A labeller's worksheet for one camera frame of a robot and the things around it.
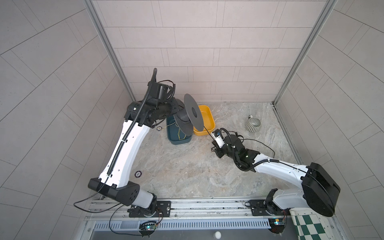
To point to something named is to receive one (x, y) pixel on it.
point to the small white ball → (218, 235)
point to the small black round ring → (138, 174)
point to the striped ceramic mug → (253, 125)
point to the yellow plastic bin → (208, 120)
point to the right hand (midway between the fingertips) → (212, 143)
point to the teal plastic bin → (175, 135)
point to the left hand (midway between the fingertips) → (180, 103)
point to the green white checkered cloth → (311, 225)
